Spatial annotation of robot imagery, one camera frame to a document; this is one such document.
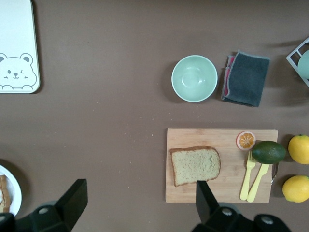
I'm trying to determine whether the small metal spoon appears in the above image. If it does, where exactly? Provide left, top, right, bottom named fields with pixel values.
left=270, top=162, right=280, bottom=186

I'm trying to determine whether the yellow plastic fork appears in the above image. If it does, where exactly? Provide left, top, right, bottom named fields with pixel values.
left=246, top=163, right=270, bottom=203
left=239, top=151, right=256, bottom=201

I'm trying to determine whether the toast bread slice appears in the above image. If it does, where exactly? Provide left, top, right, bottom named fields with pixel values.
left=0, top=175, right=13, bottom=213
left=169, top=146, right=222, bottom=188

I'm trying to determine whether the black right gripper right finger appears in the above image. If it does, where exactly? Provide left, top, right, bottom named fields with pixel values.
left=192, top=180, right=256, bottom=232

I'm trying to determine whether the wooden cutting board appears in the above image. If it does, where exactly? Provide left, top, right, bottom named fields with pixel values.
left=165, top=127, right=279, bottom=203

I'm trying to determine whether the folded grey pink cloth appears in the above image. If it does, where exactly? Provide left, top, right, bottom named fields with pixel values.
left=221, top=50, right=270, bottom=108

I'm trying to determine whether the pale green cup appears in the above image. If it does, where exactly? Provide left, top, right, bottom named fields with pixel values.
left=297, top=49, right=309, bottom=82

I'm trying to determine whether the white wire cup rack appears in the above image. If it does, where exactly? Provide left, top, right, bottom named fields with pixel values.
left=286, top=36, right=309, bottom=87

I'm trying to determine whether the white round plate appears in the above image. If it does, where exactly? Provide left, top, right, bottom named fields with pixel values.
left=0, top=164, right=23, bottom=217

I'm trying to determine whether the toy orange slice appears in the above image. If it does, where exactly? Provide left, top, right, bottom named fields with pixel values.
left=236, top=131, right=256, bottom=152

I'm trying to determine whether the cream bear print tray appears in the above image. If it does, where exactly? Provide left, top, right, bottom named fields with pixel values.
left=0, top=0, right=41, bottom=94

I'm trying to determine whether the yellow lemon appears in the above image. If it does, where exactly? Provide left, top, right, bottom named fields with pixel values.
left=288, top=134, right=309, bottom=165
left=282, top=175, right=309, bottom=203

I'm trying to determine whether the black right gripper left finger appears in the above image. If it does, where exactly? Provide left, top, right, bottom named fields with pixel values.
left=14, top=178, right=88, bottom=232

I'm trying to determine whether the dark green avocado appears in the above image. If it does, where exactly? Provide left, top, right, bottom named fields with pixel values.
left=252, top=140, right=287, bottom=164

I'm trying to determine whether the pale green bowl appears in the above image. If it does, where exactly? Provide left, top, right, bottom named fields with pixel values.
left=171, top=55, right=218, bottom=102

